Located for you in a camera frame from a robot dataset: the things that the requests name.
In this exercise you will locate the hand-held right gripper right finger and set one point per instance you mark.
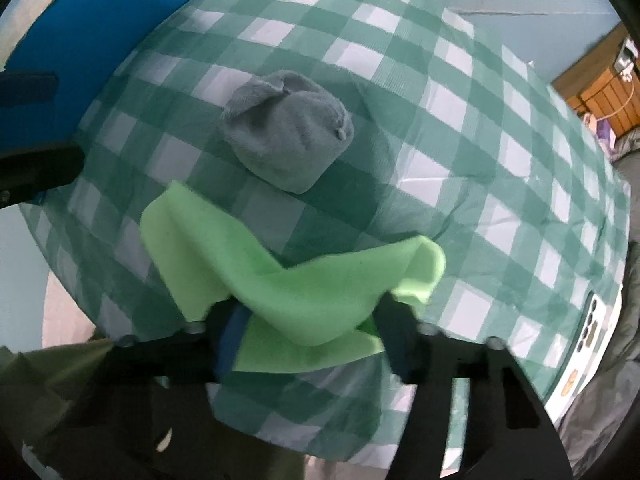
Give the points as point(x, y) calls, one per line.
point(400, 340)

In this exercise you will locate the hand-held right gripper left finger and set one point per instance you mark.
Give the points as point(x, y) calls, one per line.
point(227, 345)

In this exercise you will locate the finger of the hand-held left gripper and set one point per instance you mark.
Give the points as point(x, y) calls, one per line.
point(30, 90)
point(40, 172)

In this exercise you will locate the light green cloth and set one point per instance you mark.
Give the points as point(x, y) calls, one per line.
point(310, 300)

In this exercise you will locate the cardboard box with blue edges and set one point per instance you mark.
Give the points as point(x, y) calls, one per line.
point(100, 20)

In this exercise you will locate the olive green garment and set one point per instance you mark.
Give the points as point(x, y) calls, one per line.
point(55, 375)

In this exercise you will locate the green checked tablecloth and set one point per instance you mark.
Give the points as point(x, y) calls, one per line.
point(450, 160)

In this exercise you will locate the white printed panel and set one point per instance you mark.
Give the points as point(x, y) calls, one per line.
point(587, 340)

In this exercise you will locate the grey rolled towel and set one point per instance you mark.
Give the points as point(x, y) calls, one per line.
point(285, 135)

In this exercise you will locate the wooden cabinet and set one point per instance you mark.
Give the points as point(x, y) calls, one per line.
point(600, 90)

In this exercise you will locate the white charger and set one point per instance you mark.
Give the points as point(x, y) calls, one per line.
point(626, 60)

